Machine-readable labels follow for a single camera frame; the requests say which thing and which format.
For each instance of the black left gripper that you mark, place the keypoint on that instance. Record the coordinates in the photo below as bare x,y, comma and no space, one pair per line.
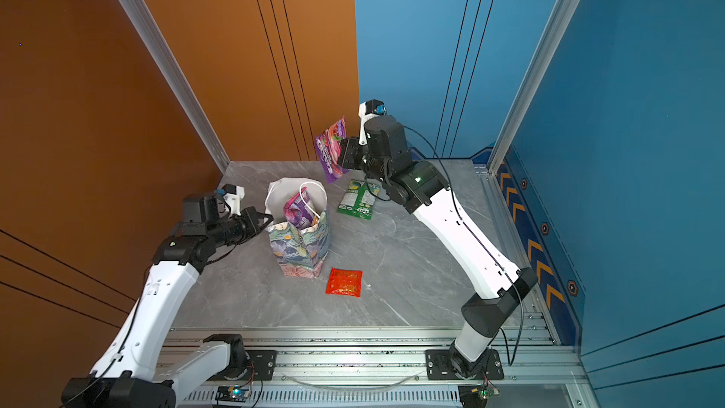
249,216

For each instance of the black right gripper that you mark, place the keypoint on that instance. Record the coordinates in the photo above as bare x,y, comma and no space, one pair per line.
349,147

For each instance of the green lime candy bag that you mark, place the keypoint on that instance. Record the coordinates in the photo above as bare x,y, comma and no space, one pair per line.
359,199

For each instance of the purple Fox's berries candy bag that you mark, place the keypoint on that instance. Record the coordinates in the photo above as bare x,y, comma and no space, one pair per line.
299,210

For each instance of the floral paper gift bag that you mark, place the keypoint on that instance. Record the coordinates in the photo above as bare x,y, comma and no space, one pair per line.
299,253

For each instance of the red snack packet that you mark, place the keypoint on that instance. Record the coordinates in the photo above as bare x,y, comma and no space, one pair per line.
344,282

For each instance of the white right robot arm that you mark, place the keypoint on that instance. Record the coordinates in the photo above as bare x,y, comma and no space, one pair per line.
425,192

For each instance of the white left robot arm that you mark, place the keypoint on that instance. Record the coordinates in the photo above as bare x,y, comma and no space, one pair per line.
125,376

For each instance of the left green circuit board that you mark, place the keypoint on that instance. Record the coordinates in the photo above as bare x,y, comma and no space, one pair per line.
234,393

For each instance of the right circuit board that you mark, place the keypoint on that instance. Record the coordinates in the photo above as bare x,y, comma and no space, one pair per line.
477,396

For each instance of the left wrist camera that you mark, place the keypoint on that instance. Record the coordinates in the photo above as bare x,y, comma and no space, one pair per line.
232,196

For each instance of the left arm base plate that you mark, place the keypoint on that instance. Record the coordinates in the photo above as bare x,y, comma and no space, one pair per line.
260,366

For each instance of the aluminium table edge rail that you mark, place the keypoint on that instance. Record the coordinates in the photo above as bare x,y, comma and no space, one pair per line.
510,245

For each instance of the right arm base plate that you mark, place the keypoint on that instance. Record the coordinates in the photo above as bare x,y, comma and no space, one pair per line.
436,364

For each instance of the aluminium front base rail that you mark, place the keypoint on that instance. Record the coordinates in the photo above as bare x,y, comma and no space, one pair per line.
378,366

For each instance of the aluminium corner post right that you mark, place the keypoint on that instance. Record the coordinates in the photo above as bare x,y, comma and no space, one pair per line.
551,37

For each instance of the aluminium corner post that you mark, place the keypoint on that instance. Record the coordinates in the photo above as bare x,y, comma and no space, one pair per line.
551,37
149,31

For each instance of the aluminium corner post left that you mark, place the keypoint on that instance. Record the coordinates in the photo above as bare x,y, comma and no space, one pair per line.
149,31

